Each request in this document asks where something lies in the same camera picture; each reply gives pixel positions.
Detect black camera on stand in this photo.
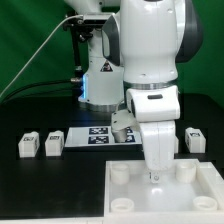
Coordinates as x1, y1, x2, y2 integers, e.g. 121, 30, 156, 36
62, 12, 111, 39

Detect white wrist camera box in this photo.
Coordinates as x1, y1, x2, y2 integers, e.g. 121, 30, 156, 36
111, 109, 138, 143

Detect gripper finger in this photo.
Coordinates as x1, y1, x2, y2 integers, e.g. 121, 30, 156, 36
149, 171, 160, 184

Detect white camera cable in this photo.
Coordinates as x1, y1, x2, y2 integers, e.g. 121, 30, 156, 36
0, 14, 84, 100

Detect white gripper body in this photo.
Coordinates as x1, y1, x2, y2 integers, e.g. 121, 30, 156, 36
126, 85, 180, 171

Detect black camera stand pole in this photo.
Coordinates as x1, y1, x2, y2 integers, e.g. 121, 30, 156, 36
71, 28, 83, 99

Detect white sheet with tag markers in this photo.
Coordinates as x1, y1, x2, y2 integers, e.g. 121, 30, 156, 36
64, 124, 144, 148

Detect black cables on table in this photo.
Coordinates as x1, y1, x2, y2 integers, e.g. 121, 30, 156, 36
0, 79, 83, 107

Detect white square table top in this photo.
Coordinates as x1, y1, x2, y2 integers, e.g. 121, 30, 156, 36
104, 159, 224, 224

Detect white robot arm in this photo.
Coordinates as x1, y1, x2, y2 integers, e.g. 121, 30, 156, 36
64, 0, 202, 183

